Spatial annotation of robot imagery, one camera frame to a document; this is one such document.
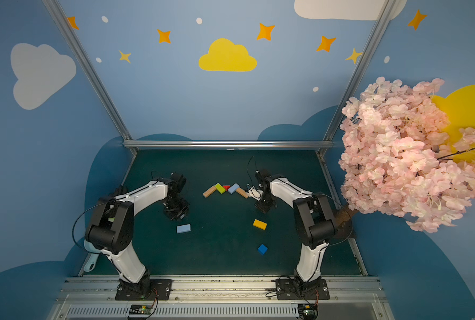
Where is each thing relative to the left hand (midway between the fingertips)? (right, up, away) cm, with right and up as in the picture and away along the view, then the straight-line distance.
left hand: (187, 213), depth 92 cm
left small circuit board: (-12, -31, -21) cm, 39 cm away
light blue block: (+21, +11, +12) cm, 27 cm away
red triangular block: (+18, +11, +12) cm, 24 cm away
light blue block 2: (-1, -7, -2) cm, 7 cm away
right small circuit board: (+50, -33, -19) cm, 63 cm away
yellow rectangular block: (+34, -5, -2) cm, 35 cm away
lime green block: (+15, +11, +12) cm, 22 cm away
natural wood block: (+9, +9, +11) cm, 17 cm away
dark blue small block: (+35, -13, -10) cm, 38 cm away
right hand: (+39, +4, +4) cm, 39 cm away
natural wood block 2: (+26, +9, +11) cm, 30 cm away
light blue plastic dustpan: (-35, -14, -12) cm, 40 cm away
